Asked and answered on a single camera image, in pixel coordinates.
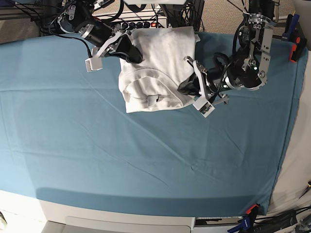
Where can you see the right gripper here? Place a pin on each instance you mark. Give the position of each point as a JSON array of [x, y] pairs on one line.
[[115, 41]]

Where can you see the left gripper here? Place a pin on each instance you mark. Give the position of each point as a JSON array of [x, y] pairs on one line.
[[213, 78]]

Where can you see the white T-shirt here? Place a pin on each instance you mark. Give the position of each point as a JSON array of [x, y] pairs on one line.
[[152, 85]]

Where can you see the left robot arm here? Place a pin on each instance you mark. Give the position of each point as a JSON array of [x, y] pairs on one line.
[[248, 65]]

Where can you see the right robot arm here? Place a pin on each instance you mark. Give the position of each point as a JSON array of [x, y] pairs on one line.
[[76, 21]]

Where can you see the teal table cloth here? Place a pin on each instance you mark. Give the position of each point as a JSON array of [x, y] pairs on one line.
[[65, 137]]

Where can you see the orange black clamp upper right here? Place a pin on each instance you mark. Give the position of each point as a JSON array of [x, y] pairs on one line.
[[297, 48]]

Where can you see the orange black clamp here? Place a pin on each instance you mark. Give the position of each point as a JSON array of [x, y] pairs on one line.
[[297, 48], [253, 210]]

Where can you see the blue clamp upper right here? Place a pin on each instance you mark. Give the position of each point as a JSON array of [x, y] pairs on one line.
[[290, 33]]

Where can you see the orange black clamp lower right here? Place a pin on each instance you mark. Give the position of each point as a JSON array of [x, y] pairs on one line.
[[253, 210]]

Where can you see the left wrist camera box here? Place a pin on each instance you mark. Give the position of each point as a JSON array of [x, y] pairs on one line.
[[202, 105]]

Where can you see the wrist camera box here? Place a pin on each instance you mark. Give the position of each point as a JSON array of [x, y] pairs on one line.
[[93, 64], [202, 105]]

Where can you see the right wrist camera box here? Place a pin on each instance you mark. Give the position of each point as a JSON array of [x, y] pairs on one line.
[[93, 64]]

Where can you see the power strip with red switch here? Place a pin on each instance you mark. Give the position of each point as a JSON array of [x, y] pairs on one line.
[[140, 24]]

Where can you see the white table frame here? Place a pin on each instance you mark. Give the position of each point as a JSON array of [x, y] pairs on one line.
[[29, 215]]

